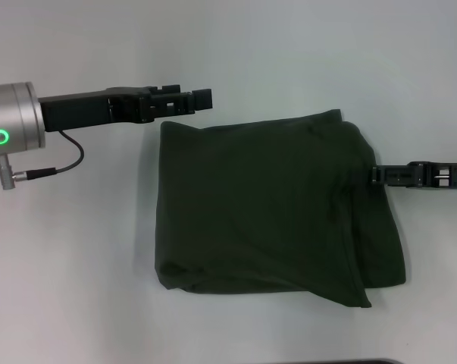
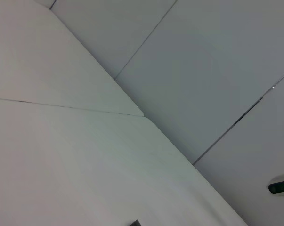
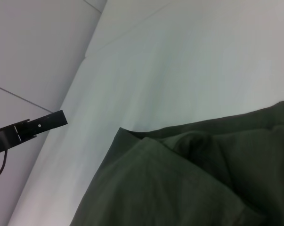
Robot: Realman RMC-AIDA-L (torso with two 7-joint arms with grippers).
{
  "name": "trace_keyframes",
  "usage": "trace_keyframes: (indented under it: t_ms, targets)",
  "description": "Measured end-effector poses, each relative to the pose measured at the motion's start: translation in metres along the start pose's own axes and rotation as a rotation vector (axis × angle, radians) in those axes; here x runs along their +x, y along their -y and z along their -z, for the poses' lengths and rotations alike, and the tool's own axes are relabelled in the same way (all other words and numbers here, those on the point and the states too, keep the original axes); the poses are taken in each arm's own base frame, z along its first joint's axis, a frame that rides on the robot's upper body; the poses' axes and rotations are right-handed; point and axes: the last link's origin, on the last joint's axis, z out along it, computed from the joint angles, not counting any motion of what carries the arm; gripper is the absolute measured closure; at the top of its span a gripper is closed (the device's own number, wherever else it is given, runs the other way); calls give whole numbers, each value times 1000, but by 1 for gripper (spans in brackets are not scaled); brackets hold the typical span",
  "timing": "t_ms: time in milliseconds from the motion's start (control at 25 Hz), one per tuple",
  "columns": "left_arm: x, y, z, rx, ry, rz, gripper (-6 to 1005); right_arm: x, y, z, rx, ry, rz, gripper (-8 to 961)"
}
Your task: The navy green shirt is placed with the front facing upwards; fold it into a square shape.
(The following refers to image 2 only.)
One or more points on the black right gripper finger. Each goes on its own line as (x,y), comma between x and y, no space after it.
(136,223)

